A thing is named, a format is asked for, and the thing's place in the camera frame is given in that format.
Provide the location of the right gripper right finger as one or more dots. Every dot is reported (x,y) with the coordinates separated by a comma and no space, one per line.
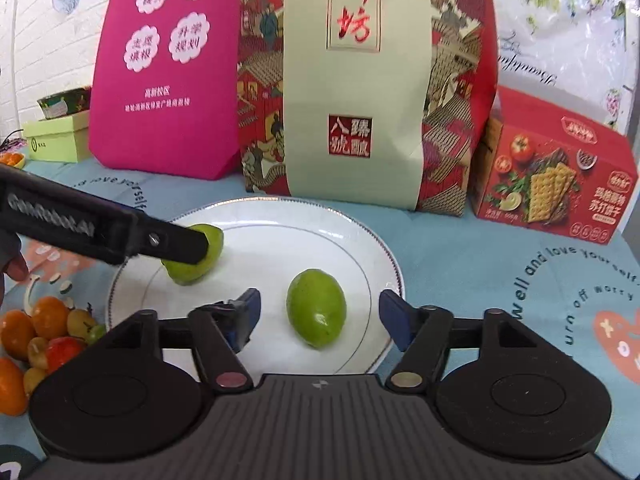
(425,336)

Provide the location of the green tomato back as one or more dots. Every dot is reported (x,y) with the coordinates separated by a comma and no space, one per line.
(96,333)

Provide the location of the red cracker box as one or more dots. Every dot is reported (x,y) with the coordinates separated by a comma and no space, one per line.
(546,168)

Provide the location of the person's left hand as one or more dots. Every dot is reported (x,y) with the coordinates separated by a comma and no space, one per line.
(12,262)

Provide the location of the red beige liquor gift bag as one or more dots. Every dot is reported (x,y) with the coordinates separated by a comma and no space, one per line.
(376,102)

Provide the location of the yellow tray with fruits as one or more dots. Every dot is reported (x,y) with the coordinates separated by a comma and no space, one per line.
(15,160)

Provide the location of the magenta tote bag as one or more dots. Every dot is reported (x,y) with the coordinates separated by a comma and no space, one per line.
(164,88)

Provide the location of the green patterned small box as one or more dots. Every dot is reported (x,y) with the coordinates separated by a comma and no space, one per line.
(64,103)

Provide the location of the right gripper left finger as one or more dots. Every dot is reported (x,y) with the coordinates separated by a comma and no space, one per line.
(215,334)

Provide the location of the brown longan back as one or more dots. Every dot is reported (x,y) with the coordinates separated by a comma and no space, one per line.
(79,324)

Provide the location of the orange tangerine front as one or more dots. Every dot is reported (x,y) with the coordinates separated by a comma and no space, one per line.
(13,399)

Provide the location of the oblong green mango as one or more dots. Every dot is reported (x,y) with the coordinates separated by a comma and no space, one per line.
(316,307)

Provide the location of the light green cardboard box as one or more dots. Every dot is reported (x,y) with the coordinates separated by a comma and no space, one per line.
(63,139)

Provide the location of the orange tangerine back left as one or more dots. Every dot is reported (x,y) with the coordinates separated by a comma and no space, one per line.
(16,332)

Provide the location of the white ceramic plate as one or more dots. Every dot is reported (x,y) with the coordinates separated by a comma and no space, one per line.
(267,242)

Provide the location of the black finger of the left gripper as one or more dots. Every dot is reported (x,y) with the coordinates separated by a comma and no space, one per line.
(90,226)

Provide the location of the white floral plastic bag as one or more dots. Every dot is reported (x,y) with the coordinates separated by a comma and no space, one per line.
(577,52)

